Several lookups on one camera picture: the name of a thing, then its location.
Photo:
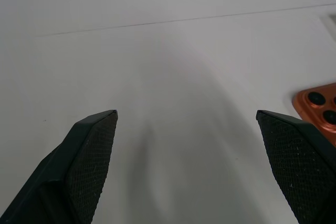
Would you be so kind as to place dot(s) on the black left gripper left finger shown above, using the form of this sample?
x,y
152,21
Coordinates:
x,y
78,166

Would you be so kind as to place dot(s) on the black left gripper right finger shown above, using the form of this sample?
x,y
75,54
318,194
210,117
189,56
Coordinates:
x,y
302,166

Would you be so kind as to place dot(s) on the white object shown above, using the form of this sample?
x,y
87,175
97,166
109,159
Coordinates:
x,y
329,22

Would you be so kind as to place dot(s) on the orange smartphone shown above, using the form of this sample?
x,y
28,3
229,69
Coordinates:
x,y
321,108

